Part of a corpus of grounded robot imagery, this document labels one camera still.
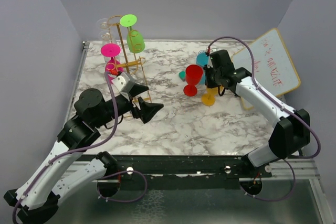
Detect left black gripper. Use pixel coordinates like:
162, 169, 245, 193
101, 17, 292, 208
93, 83, 164, 128

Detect gold wire glass rack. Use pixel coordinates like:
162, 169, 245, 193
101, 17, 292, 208
107, 14, 154, 119

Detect blue wine glass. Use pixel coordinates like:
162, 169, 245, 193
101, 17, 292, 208
196, 52, 208, 85

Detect red wine glass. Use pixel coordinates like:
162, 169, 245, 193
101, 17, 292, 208
183, 65, 203, 97

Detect orange wine glass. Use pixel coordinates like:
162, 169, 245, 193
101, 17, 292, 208
201, 87, 217, 106

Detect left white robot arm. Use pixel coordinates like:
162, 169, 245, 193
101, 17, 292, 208
4, 84, 164, 223

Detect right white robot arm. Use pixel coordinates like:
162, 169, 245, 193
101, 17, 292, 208
204, 50, 310, 177

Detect pink wine glass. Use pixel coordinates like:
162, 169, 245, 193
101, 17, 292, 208
100, 43, 124, 83

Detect green wine glass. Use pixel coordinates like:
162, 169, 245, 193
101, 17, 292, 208
120, 14, 145, 54

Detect clear wine glass lower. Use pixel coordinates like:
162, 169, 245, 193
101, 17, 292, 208
99, 30, 113, 41

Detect clear wine glass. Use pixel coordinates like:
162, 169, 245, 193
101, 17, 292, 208
99, 30, 113, 41
96, 18, 110, 30

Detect clear wine glass upper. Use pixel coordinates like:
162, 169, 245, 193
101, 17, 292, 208
96, 18, 110, 30

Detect green grey eraser block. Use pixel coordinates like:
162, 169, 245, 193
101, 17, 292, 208
178, 71, 186, 81

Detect yellow framed whiteboard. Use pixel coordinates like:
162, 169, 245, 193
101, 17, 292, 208
230, 27, 301, 110

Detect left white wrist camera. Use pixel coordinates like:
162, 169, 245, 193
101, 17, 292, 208
112, 72, 135, 94

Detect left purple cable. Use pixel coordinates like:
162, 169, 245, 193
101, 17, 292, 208
12, 71, 148, 224

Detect purple cable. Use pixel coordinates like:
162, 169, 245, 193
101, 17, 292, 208
12, 71, 148, 224
205, 36, 322, 202

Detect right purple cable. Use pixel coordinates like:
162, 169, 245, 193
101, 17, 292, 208
205, 36, 322, 202

